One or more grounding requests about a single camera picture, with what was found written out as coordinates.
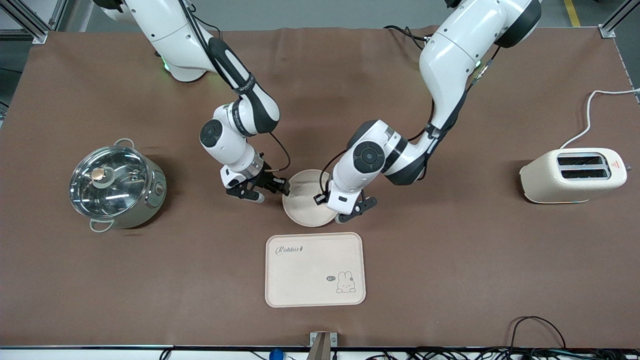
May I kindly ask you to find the round cream plate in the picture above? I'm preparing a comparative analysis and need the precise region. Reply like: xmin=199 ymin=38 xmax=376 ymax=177
xmin=282 ymin=169 xmax=337 ymax=228

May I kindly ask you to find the cream rabbit print tray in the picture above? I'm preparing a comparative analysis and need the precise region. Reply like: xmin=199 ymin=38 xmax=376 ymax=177
xmin=264 ymin=232 xmax=367 ymax=308

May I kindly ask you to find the steel electric cooking pot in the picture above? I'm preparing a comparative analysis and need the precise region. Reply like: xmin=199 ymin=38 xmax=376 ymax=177
xmin=70 ymin=138 xmax=168 ymax=234

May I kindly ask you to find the glass pot lid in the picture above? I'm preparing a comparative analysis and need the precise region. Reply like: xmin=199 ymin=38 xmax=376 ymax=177
xmin=68 ymin=145 xmax=150 ymax=220

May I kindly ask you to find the cream two-slot toaster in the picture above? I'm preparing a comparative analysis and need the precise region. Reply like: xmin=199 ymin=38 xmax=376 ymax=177
xmin=519 ymin=147 xmax=629 ymax=205

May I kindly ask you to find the metal table edge bracket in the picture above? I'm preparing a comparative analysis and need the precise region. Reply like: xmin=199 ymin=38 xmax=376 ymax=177
xmin=309 ymin=331 xmax=338 ymax=360

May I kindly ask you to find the black right arm base cable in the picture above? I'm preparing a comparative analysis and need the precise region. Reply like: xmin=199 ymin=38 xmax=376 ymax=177
xmin=192 ymin=14 xmax=224 ymax=42

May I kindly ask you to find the black arm base cable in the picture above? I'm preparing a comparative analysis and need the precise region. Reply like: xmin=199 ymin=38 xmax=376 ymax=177
xmin=192 ymin=14 xmax=224 ymax=42
xmin=383 ymin=24 xmax=434 ymax=51

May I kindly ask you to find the black cable bundle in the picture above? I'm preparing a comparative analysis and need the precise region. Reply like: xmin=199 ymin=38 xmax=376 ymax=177
xmin=365 ymin=347 xmax=640 ymax=360

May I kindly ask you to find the black left arm base cable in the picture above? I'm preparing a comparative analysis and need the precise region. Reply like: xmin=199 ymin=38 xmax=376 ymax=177
xmin=383 ymin=24 xmax=434 ymax=51

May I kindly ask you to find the black looped cable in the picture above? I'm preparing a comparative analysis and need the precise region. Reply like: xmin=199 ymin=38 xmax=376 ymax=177
xmin=507 ymin=315 xmax=569 ymax=351

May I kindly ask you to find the white toaster power cable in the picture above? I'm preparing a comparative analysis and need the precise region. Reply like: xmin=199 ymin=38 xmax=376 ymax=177
xmin=559 ymin=88 xmax=640 ymax=150

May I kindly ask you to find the aluminium frame profile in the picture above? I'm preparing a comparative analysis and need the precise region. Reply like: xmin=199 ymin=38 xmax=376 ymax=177
xmin=0 ymin=0 xmax=69 ymax=45
xmin=599 ymin=0 xmax=640 ymax=39

